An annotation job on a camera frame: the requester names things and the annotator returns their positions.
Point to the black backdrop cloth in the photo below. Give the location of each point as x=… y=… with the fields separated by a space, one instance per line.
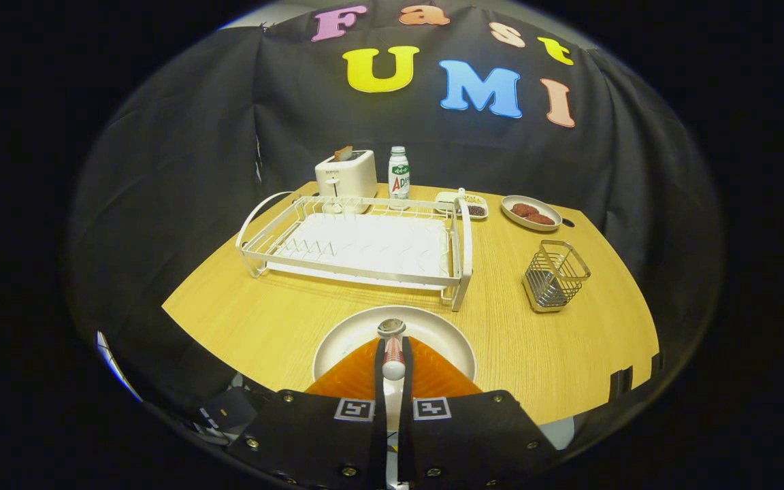
x=194 y=170

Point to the white toaster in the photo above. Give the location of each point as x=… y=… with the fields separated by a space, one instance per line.
x=348 y=178

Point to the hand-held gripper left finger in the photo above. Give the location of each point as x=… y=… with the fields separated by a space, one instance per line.
x=380 y=435

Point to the red meat patty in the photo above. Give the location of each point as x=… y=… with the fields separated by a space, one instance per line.
x=523 y=209
x=543 y=219

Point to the brown bread slice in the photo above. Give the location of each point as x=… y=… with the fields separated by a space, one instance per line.
x=344 y=154

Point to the white bottle with green label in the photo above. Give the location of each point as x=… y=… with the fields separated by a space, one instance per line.
x=399 y=180

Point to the white ribbed drain tray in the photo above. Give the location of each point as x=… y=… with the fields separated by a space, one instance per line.
x=378 y=245

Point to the white divided dish with beans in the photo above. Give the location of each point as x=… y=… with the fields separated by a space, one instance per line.
x=477 y=204

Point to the beige plate with meat patties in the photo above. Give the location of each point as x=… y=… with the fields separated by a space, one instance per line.
x=511 y=218

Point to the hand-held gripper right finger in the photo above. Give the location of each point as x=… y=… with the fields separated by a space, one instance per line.
x=405 y=435

